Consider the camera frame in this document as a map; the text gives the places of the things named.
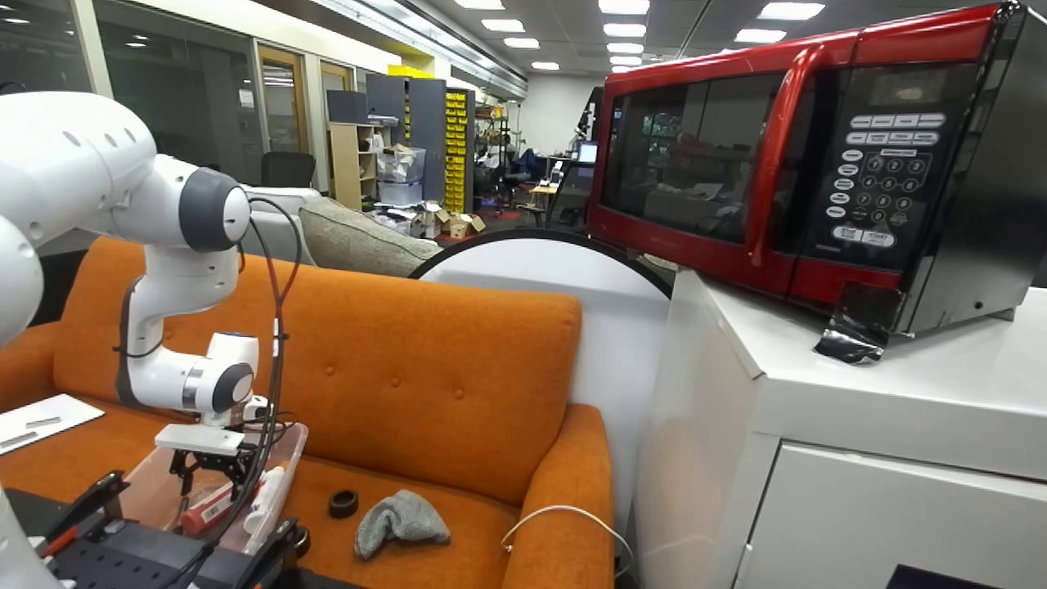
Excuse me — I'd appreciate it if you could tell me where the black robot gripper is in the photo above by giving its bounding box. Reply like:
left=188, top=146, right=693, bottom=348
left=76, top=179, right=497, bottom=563
left=153, top=393, right=272, bottom=484

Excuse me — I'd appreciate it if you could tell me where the red and white bottle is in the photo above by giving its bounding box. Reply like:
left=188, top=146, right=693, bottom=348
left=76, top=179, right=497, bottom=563
left=177, top=482, right=255, bottom=536

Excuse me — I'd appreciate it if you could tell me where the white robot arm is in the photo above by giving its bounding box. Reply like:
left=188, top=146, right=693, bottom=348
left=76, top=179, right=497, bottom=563
left=0, top=91, right=263, bottom=488

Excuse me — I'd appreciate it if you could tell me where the clear plastic storage box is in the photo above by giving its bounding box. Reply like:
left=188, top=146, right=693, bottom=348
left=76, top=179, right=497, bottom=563
left=121, top=422, right=309, bottom=558

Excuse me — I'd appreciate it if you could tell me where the white tube bottle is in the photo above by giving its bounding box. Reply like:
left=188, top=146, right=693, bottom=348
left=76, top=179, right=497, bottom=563
left=243, top=467, right=284, bottom=553

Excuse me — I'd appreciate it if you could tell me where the grey towel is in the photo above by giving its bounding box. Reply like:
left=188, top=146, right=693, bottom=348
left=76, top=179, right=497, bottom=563
left=353, top=491, right=452, bottom=561

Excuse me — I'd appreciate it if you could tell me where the black round cap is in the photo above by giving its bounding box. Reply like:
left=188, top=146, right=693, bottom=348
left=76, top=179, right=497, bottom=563
left=329, top=491, right=362, bottom=522

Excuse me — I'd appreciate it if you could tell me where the black device foreground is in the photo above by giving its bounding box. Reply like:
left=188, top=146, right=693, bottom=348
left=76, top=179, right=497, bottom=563
left=11, top=470, right=353, bottom=589

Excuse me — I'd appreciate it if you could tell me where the orange fabric sofa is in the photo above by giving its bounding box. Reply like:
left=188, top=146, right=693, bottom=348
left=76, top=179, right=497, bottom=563
left=0, top=226, right=620, bottom=589

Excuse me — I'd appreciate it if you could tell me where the white paper sheet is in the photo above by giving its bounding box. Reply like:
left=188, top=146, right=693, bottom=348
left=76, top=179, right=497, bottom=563
left=0, top=393, right=103, bottom=454

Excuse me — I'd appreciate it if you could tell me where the grey cushion sofa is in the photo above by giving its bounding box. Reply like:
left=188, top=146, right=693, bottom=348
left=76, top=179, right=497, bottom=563
left=299, top=200, right=442, bottom=278

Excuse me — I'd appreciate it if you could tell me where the round white table top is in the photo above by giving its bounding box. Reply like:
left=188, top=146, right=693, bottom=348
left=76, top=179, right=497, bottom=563
left=415, top=234, right=672, bottom=528

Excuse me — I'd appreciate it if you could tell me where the white cabinet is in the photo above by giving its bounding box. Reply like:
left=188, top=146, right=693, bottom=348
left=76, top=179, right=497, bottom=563
left=636, top=271, right=1047, bottom=589

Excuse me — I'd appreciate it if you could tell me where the red microwave oven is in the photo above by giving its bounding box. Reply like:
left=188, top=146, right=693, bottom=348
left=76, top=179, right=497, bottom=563
left=588, top=0, right=1047, bottom=339

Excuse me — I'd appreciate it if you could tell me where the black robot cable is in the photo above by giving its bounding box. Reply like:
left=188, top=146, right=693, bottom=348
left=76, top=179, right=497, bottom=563
left=174, top=192, right=309, bottom=589

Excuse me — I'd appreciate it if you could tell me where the white cable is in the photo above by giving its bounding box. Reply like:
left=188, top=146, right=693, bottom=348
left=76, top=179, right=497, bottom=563
left=497, top=501, right=640, bottom=577

